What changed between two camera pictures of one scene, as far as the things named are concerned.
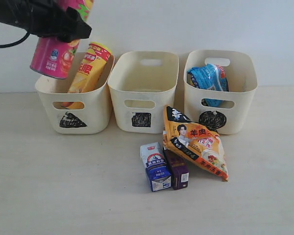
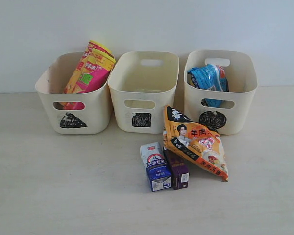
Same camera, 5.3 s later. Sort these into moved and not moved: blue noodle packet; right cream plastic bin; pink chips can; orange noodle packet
Moved: pink chips can
Not moved: blue noodle packet; right cream plastic bin; orange noodle packet
